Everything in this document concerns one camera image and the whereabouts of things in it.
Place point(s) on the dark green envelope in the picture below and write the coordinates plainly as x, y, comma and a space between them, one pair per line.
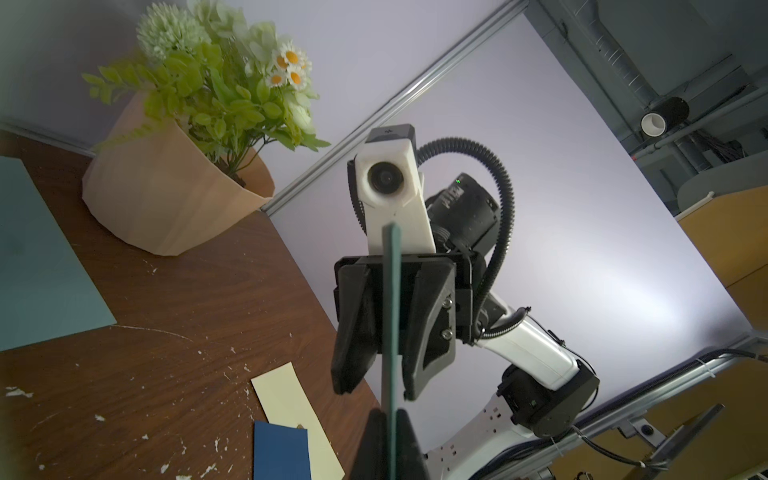
390, 329

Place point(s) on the artificial green flower plant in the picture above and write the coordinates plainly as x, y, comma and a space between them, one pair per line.
232, 87

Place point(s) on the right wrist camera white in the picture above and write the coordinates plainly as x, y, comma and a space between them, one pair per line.
390, 188

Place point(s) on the cream yellow envelope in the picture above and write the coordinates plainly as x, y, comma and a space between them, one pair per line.
285, 403

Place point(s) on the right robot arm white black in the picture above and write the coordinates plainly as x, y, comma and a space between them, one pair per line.
438, 219

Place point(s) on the navy blue envelope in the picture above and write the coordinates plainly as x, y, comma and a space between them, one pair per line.
280, 452

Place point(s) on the mint green envelope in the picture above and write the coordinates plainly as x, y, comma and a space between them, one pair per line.
45, 291

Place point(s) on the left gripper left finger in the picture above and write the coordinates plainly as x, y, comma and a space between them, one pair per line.
370, 462

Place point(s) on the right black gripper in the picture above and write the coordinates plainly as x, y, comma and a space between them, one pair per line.
437, 300

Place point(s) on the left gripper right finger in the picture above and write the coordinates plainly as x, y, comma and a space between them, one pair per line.
409, 460

